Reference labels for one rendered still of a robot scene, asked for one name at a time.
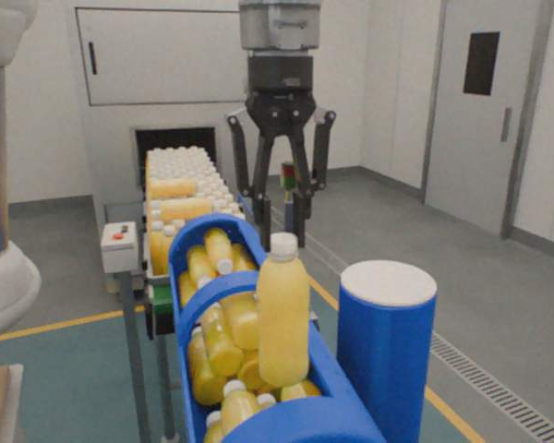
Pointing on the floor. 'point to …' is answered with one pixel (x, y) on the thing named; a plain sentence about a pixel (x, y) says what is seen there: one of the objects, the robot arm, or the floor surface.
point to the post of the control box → (135, 354)
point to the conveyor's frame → (162, 326)
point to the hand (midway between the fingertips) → (282, 221)
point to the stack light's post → (287, 217)
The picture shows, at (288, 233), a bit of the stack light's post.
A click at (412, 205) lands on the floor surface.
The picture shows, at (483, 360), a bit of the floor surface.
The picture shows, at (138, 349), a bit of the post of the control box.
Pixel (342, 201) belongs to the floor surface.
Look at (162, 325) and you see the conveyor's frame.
